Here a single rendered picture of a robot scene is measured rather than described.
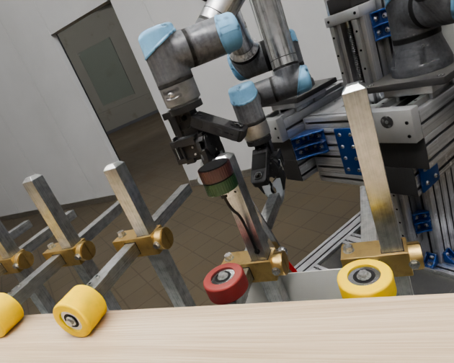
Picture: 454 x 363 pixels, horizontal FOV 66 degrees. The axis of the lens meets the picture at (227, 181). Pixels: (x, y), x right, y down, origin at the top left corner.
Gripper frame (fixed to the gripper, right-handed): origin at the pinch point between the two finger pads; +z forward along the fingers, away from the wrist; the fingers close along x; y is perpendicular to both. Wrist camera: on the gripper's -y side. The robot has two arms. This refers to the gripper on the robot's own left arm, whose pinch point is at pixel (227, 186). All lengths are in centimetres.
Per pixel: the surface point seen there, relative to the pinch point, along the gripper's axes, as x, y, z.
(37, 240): -3, 72, 6
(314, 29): -253, 2, -17
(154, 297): -83, 124, 101
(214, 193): 15.6, -5.1, -5.7
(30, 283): 21, 47, 5
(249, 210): 9.0, -7.1, 2.2
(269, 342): 32.7, -13.8, 10.5
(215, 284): 20.6, -0.9, 9.9
